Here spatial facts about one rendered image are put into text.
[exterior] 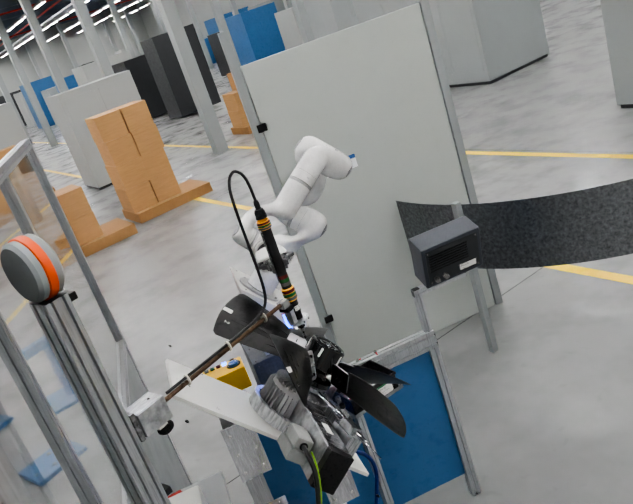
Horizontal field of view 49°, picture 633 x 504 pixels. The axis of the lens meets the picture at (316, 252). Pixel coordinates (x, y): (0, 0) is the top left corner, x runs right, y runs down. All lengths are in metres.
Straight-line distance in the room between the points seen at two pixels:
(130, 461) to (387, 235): 2.75
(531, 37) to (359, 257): 8.79
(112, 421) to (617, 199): 2.74
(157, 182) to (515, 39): 6.24
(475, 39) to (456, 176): 7.51
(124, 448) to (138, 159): 8.67
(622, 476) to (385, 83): 2.39
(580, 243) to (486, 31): 8.29
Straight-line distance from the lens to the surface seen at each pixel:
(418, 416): 3.06
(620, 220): 3.81
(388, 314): 4.46
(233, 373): 2.65
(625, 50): 8.38
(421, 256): 2.71
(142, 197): 10.41
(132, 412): 1.90
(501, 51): 12.07
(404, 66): 4.20
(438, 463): 3.22
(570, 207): 3.75
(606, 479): 3.36
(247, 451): 2.23
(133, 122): 10.32
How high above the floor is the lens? 2.26
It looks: 20 degrees down
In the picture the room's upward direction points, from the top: 19 degrees counter-clockwise
